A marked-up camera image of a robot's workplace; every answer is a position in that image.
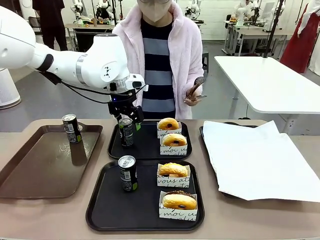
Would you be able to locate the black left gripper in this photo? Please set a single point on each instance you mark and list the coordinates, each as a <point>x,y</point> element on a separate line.
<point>122,105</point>

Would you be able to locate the black green drink can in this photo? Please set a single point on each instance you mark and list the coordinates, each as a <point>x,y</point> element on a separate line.
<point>72,130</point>
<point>128,173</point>
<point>126,135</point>

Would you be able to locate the orange glazed donut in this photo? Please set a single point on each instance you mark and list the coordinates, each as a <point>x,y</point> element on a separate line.
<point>165,124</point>

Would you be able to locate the brown tongs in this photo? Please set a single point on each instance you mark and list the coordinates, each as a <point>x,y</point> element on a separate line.
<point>197,83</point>

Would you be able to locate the person's left forearm pink sleeve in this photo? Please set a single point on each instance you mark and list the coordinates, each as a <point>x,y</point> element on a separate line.
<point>195,72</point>

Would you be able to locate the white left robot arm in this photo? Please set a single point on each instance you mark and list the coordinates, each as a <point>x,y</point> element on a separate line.
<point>100,62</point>

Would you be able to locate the person's left hand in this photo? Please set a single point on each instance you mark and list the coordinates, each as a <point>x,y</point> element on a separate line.
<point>193,100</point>

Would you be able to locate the black square tray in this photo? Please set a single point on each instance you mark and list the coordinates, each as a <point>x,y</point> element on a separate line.
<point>140,207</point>
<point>147,150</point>

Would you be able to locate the person in pink fleece jacket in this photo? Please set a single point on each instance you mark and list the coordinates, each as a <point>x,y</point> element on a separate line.
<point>160,62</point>

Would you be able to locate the black tray under paper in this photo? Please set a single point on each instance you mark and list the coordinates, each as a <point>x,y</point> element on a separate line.
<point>201,137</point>

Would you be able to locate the background desk with food items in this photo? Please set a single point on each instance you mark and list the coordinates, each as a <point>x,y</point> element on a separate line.
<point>100,26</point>

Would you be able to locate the dark stool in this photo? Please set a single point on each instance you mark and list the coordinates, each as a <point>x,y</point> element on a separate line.
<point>205,60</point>

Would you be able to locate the brown plastic tray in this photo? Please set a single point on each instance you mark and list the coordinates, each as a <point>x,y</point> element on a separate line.
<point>37,172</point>

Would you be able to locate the beige face mask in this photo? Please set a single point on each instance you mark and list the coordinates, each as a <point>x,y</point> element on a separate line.
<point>155,12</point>

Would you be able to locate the person in black clothes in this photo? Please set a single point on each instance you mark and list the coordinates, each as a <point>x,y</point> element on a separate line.
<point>51,25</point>

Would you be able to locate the white cylindrical air purifier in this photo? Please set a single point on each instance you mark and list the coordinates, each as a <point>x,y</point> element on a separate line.
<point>7,87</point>

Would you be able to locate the white paper sheet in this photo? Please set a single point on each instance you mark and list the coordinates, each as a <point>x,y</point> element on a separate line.
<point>255,162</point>

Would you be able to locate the white table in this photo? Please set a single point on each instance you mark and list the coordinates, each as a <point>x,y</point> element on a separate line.
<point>267,82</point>

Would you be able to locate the background desk with white robot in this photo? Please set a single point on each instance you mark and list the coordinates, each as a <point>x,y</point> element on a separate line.
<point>250,33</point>

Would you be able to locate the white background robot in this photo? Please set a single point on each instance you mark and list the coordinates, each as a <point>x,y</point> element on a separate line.
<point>246,10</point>

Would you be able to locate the black stand pole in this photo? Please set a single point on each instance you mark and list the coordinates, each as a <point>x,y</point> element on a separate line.
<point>273,27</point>

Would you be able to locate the person in red dress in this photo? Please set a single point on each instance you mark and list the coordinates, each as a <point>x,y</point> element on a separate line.
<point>300,37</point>

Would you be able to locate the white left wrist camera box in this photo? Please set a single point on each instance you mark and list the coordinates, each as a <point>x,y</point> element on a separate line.
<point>135,83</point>

